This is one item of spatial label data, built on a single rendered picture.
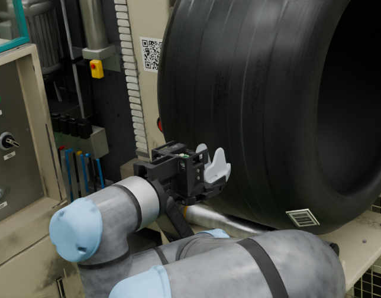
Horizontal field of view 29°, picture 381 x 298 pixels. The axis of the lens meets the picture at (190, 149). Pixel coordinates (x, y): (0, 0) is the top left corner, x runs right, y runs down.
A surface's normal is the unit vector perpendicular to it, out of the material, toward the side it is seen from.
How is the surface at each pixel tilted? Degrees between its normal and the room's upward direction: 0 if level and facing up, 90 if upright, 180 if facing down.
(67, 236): 83
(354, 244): 0
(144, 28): 90
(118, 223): 79
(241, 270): 20
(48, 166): 90
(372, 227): 0
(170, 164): 90
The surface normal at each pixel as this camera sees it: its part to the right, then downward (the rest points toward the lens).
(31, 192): 0.78, 0.18
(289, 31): 0.11, -0.06
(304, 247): 0.36, -0.80
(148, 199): 0.67, -0.29
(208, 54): -0.60, -0.05
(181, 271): -0.12, -0.92
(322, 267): 0.63, -0.53
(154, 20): -0.62, 0.39
